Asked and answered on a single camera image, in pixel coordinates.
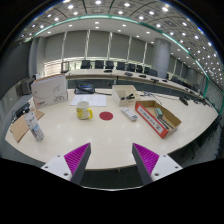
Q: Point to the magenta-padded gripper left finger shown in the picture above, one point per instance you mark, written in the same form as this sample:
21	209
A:
77	158

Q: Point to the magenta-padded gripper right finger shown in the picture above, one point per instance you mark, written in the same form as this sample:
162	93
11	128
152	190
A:
146	158

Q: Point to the clear black-capped drink bottle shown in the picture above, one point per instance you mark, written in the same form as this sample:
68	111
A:
34	126

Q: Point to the cardboard box with red side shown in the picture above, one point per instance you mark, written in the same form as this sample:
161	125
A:
150	120

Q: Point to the small flat white pack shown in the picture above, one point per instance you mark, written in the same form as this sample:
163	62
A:
129	114

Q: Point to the grey-green hand tool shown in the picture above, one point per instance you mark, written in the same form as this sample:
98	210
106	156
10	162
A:
159	112

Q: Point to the yellow and white mug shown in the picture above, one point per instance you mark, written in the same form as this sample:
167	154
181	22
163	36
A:
82	110

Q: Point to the flat round red coaster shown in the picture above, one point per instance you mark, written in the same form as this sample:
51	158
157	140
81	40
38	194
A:
106	116

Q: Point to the white printed paper sheet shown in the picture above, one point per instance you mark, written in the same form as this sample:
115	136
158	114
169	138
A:
88	100

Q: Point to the black tool in white box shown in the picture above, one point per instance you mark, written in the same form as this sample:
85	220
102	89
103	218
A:
129	97

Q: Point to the brown paper envelope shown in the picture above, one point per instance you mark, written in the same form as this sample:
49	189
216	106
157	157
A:
20	128

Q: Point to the white open divided box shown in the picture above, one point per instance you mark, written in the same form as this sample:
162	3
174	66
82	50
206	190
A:
120	96

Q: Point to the black tabletop microphone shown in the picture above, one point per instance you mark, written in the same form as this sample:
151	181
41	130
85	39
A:
183	100

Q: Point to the black desk device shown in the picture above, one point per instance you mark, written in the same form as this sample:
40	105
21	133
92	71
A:
84	89

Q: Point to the black power strip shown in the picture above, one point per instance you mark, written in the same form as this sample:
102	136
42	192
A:
22	110

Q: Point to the large white carton box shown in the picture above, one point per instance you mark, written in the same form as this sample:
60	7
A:
49	90

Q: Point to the long curved conference desk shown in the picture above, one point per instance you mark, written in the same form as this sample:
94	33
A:
90	72

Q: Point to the small grey monitor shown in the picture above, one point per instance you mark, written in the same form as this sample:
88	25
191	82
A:
26	87

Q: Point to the row of black office chairs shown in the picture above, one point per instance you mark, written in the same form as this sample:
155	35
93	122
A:
99	64

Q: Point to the group of ceiling lights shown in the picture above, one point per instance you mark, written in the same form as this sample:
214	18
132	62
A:
70	6

